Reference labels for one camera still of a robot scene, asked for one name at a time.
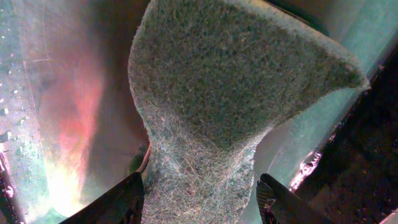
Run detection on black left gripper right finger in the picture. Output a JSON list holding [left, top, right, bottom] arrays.
[[256, 174, 334, 224]]

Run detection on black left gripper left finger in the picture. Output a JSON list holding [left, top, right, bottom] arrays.
[[60, 172, 144, 224]]

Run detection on green scouring sponge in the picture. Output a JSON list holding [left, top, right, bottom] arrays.
[[129, 0, 369, 223]]

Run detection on black rectangular tray green liquid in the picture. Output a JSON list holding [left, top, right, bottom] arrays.
[[0, 0, 398, 224]]

